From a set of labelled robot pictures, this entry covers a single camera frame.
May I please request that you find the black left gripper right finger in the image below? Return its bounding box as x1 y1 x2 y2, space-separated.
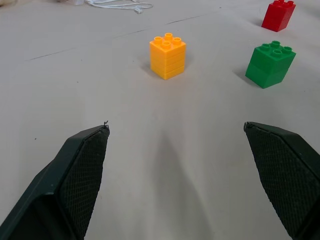
243 121 320 240

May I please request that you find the yellow cube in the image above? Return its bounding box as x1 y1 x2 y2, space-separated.
149 32 187 81

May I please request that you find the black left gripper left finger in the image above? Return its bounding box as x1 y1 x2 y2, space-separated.
0 120 111 240

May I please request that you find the white string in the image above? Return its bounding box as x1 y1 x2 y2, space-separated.
84 0 154 15

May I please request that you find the green cube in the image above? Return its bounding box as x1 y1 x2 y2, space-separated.
244 40 297 90

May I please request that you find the red cube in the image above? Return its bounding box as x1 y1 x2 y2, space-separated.
261 0 297 33

